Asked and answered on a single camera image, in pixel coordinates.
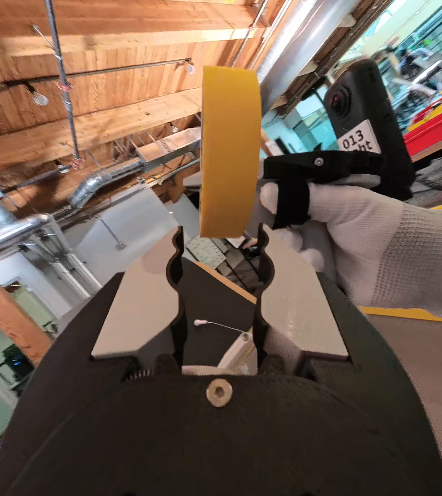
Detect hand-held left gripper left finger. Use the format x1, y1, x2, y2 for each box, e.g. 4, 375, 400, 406
90, 226, 188, 369

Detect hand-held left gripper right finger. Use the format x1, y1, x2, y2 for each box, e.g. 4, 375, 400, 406
253, 223, 349, 374

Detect yellow plastic bin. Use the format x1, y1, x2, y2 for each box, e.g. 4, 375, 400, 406
358, 198, 442, 325

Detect yellow tape roll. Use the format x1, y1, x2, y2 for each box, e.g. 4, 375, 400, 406
200, 66, 262, 238

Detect person's right hand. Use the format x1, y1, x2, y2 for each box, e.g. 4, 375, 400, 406
260, 181, 442, 318

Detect long red bin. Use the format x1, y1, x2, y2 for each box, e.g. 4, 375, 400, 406
403, 112, 442, 156

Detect wooden office desk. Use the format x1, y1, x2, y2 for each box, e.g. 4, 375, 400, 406
411, 136, 442, 162

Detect black sheet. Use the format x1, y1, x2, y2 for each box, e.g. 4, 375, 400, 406
180, 258, 258, 367

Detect handwritten whiteboard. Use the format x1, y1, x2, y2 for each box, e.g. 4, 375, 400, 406
186, 237, 227, 268

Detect silver ventilation ducts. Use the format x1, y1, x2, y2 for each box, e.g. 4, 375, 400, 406
0, 128, 202, 272

